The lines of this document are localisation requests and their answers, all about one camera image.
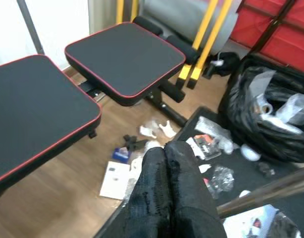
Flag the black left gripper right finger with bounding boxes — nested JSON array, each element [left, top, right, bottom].
[[165, 140, 229, 238]]

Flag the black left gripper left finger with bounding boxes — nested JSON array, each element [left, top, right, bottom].
[[122, 145, 174, 238]]

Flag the black floor mat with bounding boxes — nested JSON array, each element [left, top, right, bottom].
[[94, 106, 304, 238]]

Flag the clear bag with black parts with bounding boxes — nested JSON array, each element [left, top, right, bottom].
[[206, 166, 235, 199]]

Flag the plain white booklet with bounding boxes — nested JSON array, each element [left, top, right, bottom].
[[99, 160, 132, 200]]

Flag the small blue box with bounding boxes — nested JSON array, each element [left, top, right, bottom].
[[111, 146, 131, 163]]

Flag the red black blister pack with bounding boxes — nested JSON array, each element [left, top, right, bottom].
[[191, 134, 222, 160]]

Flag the black plastic parts clump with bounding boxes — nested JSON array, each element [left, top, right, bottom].
[[123, 133, 148, 151]]

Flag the white printed booklet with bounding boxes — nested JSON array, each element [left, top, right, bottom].
[[222, 205, 279, 238]]

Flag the white plastic hook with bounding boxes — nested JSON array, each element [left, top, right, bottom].
[[158, 120, 179, 138], [139, 125, 157, 139]]

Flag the clear bubble wrap bag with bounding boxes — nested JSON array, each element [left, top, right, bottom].
[[195, 116, 233, 153]]

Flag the small white round piece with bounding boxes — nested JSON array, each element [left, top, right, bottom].
[[241, 144, 261, 162]]

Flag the black foam bench roller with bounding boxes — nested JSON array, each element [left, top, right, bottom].
[[132, 16, 164, 37], [166, 34, 202, 65], [164, 79, 187, 104]]

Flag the black trash bag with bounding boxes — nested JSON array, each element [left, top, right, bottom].
[[218, 53, 304, 163]]

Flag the short black red-trimmed bench pad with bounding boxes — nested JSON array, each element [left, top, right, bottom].
[[64, 21, 187, 107]]

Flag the black pouch with white tag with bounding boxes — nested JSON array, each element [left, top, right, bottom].
[[207, 51, 241, 79]]

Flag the long black red-trimmed bench pad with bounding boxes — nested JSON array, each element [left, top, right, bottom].
[[0, 54, 103, 196]]

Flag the black steel bench frame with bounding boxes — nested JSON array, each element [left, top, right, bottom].
[[77, 78, 189, 139]]

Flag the yellow metal frame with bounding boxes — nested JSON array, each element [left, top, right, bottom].
[[178, 0, 233, 90], [116, 0, 140, 24]]

